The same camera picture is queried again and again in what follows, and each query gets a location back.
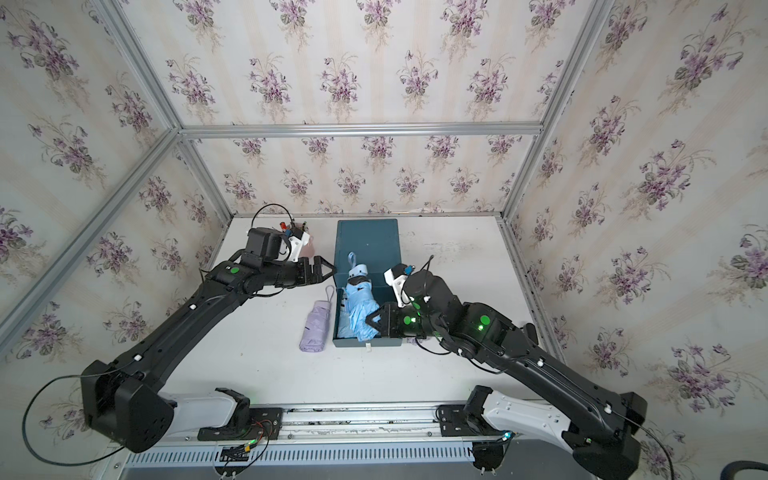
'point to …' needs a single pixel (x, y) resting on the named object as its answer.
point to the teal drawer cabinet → (375, 243)
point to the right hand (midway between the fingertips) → (372, 319)
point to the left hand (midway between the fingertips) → (327, 274)
